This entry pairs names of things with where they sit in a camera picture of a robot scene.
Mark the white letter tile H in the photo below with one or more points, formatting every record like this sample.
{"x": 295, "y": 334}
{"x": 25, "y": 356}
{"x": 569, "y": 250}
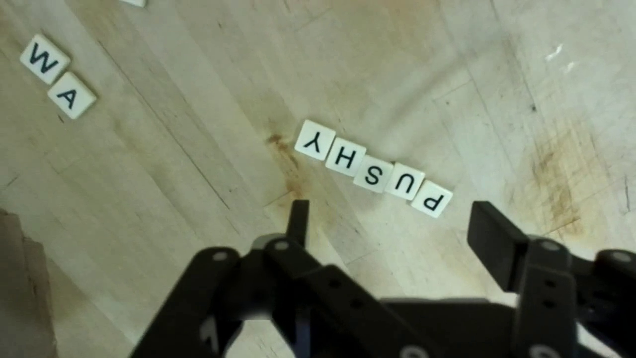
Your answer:
{"x": 346, "y": 157}

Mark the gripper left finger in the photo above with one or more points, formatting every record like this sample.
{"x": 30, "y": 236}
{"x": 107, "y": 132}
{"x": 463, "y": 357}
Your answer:
{"x": 298, "y": 278}

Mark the white letter tile U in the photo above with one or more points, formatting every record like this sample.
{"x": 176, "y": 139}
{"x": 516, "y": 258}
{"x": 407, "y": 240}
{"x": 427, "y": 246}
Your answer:
{"x": 405, "y": 181}

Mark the white letter tile S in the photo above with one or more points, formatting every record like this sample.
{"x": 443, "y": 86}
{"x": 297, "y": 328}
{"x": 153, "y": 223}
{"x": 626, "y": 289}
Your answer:
{"x": 373, "y": 174}

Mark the white letter tile Y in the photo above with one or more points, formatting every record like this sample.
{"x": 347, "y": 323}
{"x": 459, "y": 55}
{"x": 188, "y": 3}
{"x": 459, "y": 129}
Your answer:
{"x": 314, "y": 140}

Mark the white letter tile A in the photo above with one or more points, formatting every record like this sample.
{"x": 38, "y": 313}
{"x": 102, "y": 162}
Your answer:
{"x": 71, "y": 95}

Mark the white letter tile P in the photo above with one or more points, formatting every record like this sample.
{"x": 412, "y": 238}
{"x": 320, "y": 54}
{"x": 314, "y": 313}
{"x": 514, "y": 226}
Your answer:
{"x": 432, "y": 199}

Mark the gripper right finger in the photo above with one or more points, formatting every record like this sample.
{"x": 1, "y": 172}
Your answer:
{"x": 541, "y": 278}

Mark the white letter tile M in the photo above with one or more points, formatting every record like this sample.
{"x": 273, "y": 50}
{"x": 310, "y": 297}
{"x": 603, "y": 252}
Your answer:
{"x": 44, "y": 58}

